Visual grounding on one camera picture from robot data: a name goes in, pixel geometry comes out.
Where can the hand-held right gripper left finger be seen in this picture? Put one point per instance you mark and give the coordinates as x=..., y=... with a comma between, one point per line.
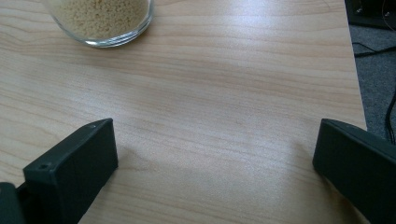
x=65, y=174

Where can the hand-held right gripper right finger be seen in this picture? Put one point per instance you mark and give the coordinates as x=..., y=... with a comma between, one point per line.
x=358, y=168

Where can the white-lidded jar of beige grains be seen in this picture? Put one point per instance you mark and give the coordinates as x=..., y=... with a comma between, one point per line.
x=99, y=18

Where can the black stand base plate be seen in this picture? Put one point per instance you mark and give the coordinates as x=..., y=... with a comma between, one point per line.
x=370, y=12

